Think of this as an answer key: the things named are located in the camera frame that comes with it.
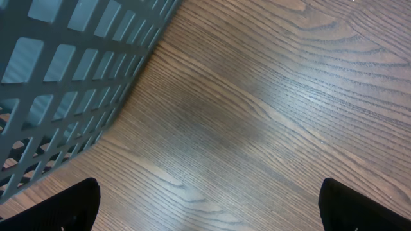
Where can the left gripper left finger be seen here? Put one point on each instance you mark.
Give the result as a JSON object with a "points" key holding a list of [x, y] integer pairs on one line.
{"points": [[75, 208]]}

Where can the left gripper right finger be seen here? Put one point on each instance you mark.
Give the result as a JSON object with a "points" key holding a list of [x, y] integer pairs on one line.
{"points": [[344, 209]]}

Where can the grey plastic shopping basket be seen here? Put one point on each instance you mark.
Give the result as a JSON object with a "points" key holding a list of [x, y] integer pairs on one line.
{"points": [[66, 69]]}

